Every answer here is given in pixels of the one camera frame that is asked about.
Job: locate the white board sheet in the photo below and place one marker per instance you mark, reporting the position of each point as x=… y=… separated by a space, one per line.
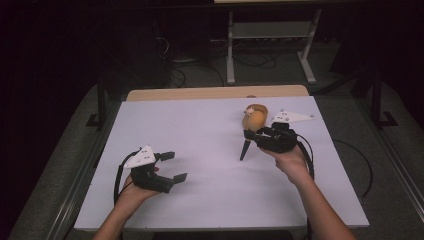
x=206 y=133

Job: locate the brown round object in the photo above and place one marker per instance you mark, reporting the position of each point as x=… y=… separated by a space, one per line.
x=256 y=120

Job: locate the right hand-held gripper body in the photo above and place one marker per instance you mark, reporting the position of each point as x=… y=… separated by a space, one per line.
x=278 y=140

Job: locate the person's right hand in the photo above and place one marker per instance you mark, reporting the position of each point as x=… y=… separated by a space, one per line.
x=291 y=165

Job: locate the white metal stand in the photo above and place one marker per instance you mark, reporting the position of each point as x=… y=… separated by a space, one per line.
x=271 y=30

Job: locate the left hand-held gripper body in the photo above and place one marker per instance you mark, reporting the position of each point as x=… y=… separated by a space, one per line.
x=150 y=180

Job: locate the black metal stand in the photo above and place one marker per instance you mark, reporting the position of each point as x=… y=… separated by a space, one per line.
x=100 y=103
x=378 y=100

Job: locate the person's left hand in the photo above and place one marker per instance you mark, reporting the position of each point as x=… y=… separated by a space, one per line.
x=133 y=195

